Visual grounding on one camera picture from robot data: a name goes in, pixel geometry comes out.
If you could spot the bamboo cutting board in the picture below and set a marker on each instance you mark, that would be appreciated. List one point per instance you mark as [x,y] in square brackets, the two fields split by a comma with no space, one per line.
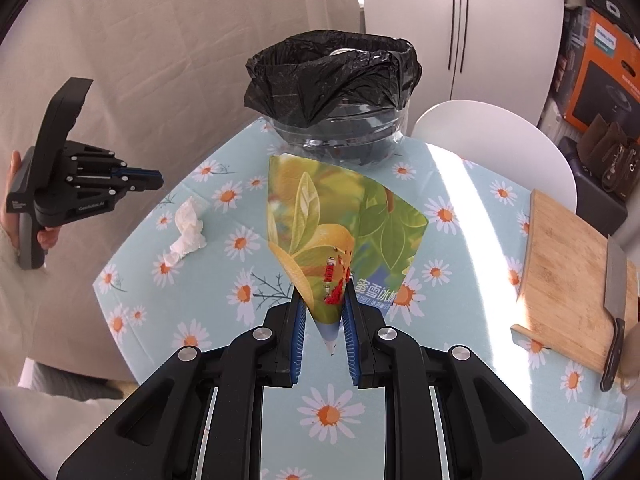
[560,303]

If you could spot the yellow green snack wrapper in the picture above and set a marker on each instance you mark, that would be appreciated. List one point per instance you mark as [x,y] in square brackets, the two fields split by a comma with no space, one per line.
[330,227]

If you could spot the black suitcase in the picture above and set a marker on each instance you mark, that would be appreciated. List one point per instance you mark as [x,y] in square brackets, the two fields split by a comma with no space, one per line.
[603,211]

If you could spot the left hand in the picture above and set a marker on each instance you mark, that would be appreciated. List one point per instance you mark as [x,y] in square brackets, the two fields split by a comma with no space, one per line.
[10,223]

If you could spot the orange Philips box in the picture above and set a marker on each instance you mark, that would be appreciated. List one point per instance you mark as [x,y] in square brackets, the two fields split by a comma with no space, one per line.
[597,73]

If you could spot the white tissue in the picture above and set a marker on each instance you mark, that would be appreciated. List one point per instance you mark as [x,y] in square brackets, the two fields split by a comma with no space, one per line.
[190,228]

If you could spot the white wardrobe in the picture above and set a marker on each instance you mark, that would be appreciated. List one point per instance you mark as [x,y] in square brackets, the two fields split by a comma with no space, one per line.
[501,52]

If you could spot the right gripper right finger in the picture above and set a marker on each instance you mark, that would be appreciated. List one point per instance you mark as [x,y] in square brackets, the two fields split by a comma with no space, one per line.
[447,414]

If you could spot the white chair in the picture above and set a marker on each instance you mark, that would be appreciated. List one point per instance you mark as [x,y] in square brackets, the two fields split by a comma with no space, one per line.
[502,142]

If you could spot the cleaver knife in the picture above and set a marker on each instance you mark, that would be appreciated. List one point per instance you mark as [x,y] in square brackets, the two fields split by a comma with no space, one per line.
[615,304]

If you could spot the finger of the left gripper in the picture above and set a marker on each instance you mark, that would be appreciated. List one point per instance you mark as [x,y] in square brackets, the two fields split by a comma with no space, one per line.
[136,179]

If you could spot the clear bin with black bag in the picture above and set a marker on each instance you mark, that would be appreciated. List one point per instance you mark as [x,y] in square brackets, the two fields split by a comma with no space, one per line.
[337,97]

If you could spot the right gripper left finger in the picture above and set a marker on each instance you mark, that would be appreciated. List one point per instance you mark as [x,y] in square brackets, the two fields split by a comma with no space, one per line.
[200,414]

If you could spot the brown leather bag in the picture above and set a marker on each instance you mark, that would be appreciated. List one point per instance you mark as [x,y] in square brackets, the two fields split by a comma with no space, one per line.
[611,156]

